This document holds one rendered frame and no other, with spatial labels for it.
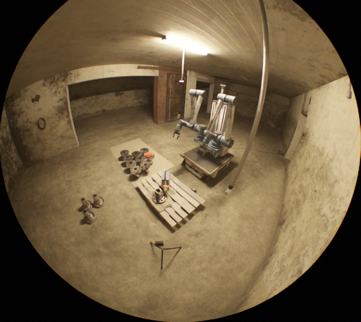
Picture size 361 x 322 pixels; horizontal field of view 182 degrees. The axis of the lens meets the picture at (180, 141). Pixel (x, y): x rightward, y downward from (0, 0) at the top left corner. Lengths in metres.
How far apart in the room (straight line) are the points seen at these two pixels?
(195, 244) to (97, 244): 1.62
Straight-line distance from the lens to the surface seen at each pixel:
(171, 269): 2.00
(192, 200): 2.22
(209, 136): 1.85
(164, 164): 3.09
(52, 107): 5.02
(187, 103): 6.83
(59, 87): 4.92
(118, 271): 2.15
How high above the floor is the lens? 1.99
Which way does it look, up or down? 28 degrees down
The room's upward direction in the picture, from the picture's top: 4 degrees clockwise
